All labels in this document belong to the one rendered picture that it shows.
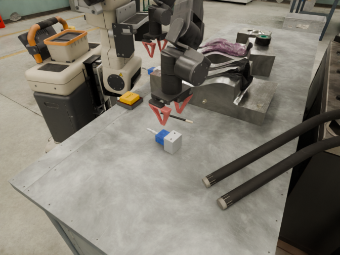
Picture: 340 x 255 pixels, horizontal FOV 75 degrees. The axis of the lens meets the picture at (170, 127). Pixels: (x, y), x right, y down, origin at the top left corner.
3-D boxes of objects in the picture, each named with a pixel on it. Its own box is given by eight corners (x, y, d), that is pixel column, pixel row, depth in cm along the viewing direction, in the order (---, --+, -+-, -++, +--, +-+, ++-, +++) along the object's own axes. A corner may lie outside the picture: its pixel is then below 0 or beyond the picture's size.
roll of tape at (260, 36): (254, 44, 119) (255, 38, 117) (254, 40, 125) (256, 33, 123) (269, 46, 117) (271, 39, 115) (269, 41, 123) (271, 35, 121)
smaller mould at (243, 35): (235, 42, 154) (237, 32, 150) (241, 36, 164) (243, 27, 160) (264, 47, 146) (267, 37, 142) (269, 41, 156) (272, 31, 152)
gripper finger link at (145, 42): (163, 55, 104) (163, 35, 98) (154, 60, 100) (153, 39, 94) (152, 52, 107) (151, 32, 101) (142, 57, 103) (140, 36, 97)
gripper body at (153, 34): (168, 36, 102) (168, 18, 97) (154, 41, 95) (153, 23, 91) (157, 33, 105) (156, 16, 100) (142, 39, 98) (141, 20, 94)
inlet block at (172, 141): (142, 137, 77) (141, 126, 74) (152, 130, 80) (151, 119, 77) (172, 155, 71) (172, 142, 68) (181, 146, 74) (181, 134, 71)
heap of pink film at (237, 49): (197, 56, 119) (198, 41, 114) (201, 45, 133) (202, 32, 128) (246, 60, 115) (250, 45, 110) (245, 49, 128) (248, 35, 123)
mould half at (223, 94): (150, 91, 102) (149, 64, 93) (177, 70, 119) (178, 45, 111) (260, 126, 82) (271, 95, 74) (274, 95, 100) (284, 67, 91)
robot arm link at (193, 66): (195, 34, 58) (175, 16, 51) (229, 46, 51) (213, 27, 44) (173, 75, 60) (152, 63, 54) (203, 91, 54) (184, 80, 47)
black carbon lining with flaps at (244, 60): (168, 76, 99) (168, 55, 93) (184, 63, 110) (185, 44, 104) (245, 96, 85) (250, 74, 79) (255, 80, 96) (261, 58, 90)
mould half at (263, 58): (174, 67, 123) (175, 47, 116) (183, 50, 142) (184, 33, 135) (269, 76, 114) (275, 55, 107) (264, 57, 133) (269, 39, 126)
